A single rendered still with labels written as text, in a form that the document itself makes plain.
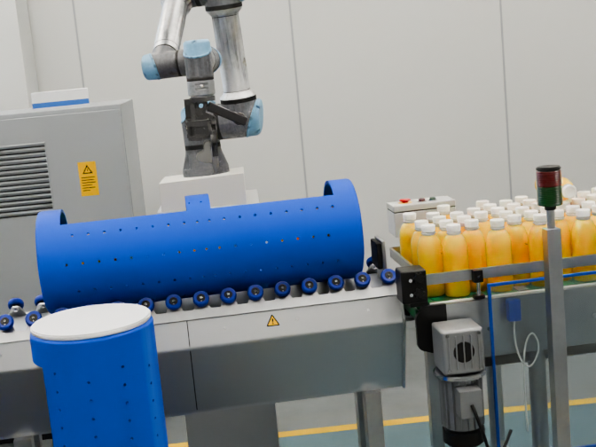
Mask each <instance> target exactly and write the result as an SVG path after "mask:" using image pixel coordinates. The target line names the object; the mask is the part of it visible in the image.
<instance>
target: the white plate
mask: <svg viewBox="0 0 596 447"><path fill-rule="evenodd" d="M150 316H151V311H150V310H149V309H148V308H147V307H145V306H142V305H138V304H132V303H106V304H96V305H89V306H83V307H78V308H73V309H70V310H62V311H60V312H56V313H53V314H50V315H49V316H46V317H44V318H40V319H39V320H37V321H35V322H34V324H32V325H31V327H30V332H31V333H32V334H33V335H34V336H35V337H37V338H39V339H43V340H48V341H78V340H87V339H94V338H99V337H104V336H108V335H113V334H117V333H122V332H125V331H128V330H130V329H133V328H136V327H138V326H140V325H142V324H143V323H145V322H146V321H147V320H148V319H149V318H150Z"/></svg>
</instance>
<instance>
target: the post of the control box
mask: <svg viewBox="0 0 596 447"><path fill-rule="evenodd" d="M424 357H425V369H426V382H427V406H428V417H429V430H430V442H431V447H445V442H444V441H443V424H442V422H441V410H440V397H439V384H438V379H437V378H436V377H435V376H434V374H433V370H434V368H435V367H436V365H435V362H434V353H430V352H426V351H424Z"/></svg>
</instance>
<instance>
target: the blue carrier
mask: <svg viewBox="0 0 596 447"><path fill-rule="evenodd" d="M184 197H185V207H186V211H182V212H174V213H166V214H158V215H149V216H134V217H126V218H117V219H109V220H101V221H93V222H85V223H70V224H67V218H66V215H65V212H64V210H63V209H58V210H50V211H42V212H39V213H38V215H37V217H36V221H35V249H36V260H37V268H38V274H39V280H40V286H41V290H42V295H43V301H44V304H45V307H46V309H47V310H48V312H49V313H51V314H53V313H54V312H55V310H56V309H58V308H67V309H68V310H70V309H73V308H78V307H83V306H85V305H87V304H94V305H96V304H106V303H113V302H115V301H122V302H124V303H132V304H138V302H139V301H140V300H141V299H142V298H145V297H148V298H151V299H152V300H153V301H154V302H160V301H166V298H167V297H168V296H169V295H171V294H177V295H179V296H180V297H181V299H183V298H191V297H193V296H194V294H195V293H196V292H198V291H204V292H206V293H208V295H213V294H220V293H221V292H222V290H223V289H225V288H226V287H230V288H232V289H234V290H235V291H236V292H242V291H247V290H248V288H249V287H250V286H252V285H259V286H261V287H262V288H263V289H264V288H272V287H275V285H276V284H277V283H278V282H279V281H285V282H287V283H288V284H289V285H290V286H293V285H301V284H302V281H303V280H305V279H306V278H313V279H315V280H316V282H324V281H328V279H329V278H330V277H331V276H332V275H339V276H341V277H342V278H343V279H346V278H354V277H355V275H356V274H357V273H359V272H360V271H363V268H364V260H365V245H364V233H363V225H362V217H361V212H360V207H359V203H358V198H357V193H356V190H355V187H354V185H353V184H352V182H351V181H350V180H349V179H347V178H344V179H336V180H328V181H325V186H324V196H319V197H311V198H302V199H294V200H279V201H271V202H263V203H255V204H246V205H238V206H230V207H222V208H210V202H209V197H208V193H205V194H197V195H189V196H184ZM332 207H333V208H332ZM316 208H317V209H316ZM301 210H302V211H301ZM286 212H287V213H286ZM224 219H225V220H224ZM209 221H210V222H209ZM196 222H198V223H196ZM168 225H169V226H168ZM104 232H105V233H104ZM88 234H89V235H88ZM327 234H330V236H327ZM71 236H73V237H71ZM312 236H314V238H312ZM297 238H299V239H297ZM281 240H283V241H281ZM265 241H268V243H265ZM234 245H237V246H236V247H235V246H234ZM218 247H221V248H218ZM206 248H207V249H208V250H206ZM193 249H195V250H196V251H195V252H193ZM178 251H180V252H181V253H180V254H179V253H178ZM131 256H132V257H133V258H132V259H130V257H131ZM114 258H116V261H115V260H114ZM98 260H99V261H100V263H99V262H98ZM82 263H84V264H82ZM66 264H67V266H66ZM276 267H277V268H276ZM94 288H95V289H94ZM78 290H80V291H78Z"/></svg>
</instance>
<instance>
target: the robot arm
mask: <svg viewBox="0 0 596 447"><path fill-rule="evenodd" d="M243 1H245V0H161V8H162V11H161V18H160V22H159V26H158V30H157V34H156V38H155V42H154V47H153V53H149V54H146V55H144V56H143V57H142V59H141V67H142V72H143V75H144V77H145V79H147V80H149V81H150V80H160V79H167V78H174V77H181V76H186V79H187V80H186V81H187V89H188V96H189V97H190V98H188V99H184V108H183V109H182V110H181V124H182V129H183V135H184V148H185V158H184V167H183V175H184V177H196V176H211V175H216V174H222V173H226V172H229V171H230V168H229V164H228V162H227V160H226V158H225V156H224V153H223V151H222V148H221V142H220V140H223V139H231V138H239V137H252V136H257V135H259V134H260V133H261V131H262V129H263V102H262V100H261V99H260V98H256V94H255V92H254V91H252V90H251V89H250V85H249V79H248V73H247V62H246V56H245V51H244V44H243V39H242V33H241V27H240V22H239V11H240V10H241V8H242V2H243ZM201 6H205V10H206V13H207V14H208V15H210V16H211V18H212V23H213V29H214V34H215V40H216V48H214V47H212V46H210V41H209V40H208V39H199V40H190V41H185V42H184V44H183V46H184V49H183V50H180V45H181V41H182V37H183V32H184V24H185V20H186V15H187V14H188V13H189V12H190V11H191V8H194V7H201ZM219 67H220V73H221V78H222V84H223V95H222V96H221V97H220V102H221V104H216V102H215V100H216V96H214V94H215V93H216V89H215V81H214V80H213V79H214V72H215V71H216V70H217V69H218V68H219Z"/></svg>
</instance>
